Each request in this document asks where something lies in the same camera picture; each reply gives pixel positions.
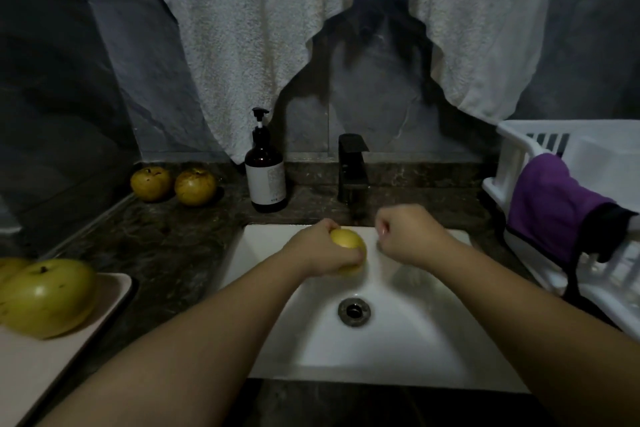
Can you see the person's left hand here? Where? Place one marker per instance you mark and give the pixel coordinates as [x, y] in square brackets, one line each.
[315, 249]

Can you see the person's right hand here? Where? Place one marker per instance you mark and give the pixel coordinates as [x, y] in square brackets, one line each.
[412, 233]

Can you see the spotted yellow apple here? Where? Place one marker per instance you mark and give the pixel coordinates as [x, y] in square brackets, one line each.
[10, 270]
[48, 297]
[350, 241]

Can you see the dark soap pump bottle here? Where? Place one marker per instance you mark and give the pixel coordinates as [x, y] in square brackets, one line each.
[265, 173]

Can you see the black faucet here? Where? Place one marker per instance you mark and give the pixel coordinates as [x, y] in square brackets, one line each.
[351, 163]

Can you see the group of yellow apples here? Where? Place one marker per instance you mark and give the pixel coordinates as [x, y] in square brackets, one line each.
[195, 187]

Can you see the purple cloth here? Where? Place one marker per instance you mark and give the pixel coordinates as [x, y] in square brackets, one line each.
[550, 203]

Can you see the beige plastic tray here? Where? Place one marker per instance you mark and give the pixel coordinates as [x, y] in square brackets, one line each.
[70, 352]

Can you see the person's right forearm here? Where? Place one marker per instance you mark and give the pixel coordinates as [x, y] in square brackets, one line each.
[540, 337]

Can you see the person's left forearm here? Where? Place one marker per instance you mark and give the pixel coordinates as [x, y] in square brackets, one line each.
[160, 362]

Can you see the metal sink drain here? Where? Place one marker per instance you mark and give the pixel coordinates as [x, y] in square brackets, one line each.
[354, 311]

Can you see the white sink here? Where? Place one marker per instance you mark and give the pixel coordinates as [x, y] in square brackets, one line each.
[430, 342]

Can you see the white plastic basket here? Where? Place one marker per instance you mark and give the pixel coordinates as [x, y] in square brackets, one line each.
[600, 156]

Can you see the white hanging towel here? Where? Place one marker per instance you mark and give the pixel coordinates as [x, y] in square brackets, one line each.
[240, 31]

